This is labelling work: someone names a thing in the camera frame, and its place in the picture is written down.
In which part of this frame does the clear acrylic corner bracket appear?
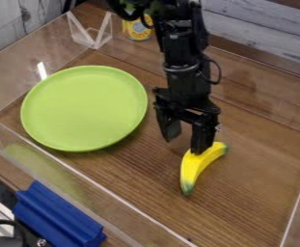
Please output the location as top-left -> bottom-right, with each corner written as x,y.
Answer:
67,12 -> 113,50

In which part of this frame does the black cable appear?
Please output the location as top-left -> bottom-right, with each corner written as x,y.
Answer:
0,219 -> 27,247

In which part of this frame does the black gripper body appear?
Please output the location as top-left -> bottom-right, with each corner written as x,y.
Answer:
154,57 -> 222,124

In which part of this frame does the yellow labelled tin can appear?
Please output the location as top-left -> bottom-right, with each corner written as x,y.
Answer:
123,19 -> 153,41

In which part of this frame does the yellow toy banana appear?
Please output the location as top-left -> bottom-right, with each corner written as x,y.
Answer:
179,142 -> 229,196

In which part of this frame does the blue plastic clamp block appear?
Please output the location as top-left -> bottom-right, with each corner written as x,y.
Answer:
14,180 -> 107,247

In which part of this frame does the green plastic plate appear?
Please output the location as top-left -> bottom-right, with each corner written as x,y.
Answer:
21,66 -> 149,152

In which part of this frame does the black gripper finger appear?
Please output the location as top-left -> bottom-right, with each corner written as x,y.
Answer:
191,120 -> 218,155
157,107 -> 182,142

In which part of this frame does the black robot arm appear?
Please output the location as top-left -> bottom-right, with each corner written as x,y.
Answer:
106,0 -> 221,154

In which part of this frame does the clear acrylic enclosure wall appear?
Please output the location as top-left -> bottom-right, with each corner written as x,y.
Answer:
0,123 -> 198,247

